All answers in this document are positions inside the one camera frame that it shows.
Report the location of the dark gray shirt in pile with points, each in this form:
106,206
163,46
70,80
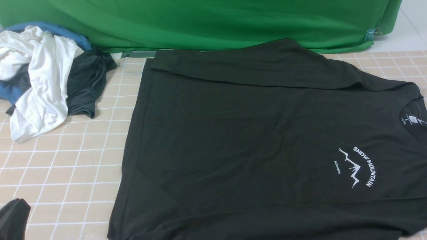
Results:
86,83

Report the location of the gray metal bar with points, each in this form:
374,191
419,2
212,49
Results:
138,54

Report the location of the white shirt in pile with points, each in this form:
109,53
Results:
49,58

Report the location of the dark gray long-sleeve shirt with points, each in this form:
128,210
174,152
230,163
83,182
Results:
271,142

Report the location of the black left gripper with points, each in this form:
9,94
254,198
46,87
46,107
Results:
13,219

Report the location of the blue binder clip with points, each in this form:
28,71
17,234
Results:
371,34

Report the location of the blue shirt in pile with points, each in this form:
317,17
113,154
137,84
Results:
66,33

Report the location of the checkered beige table mat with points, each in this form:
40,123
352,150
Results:
71,176

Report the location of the green backdrop cloth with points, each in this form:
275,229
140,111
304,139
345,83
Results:
323,26

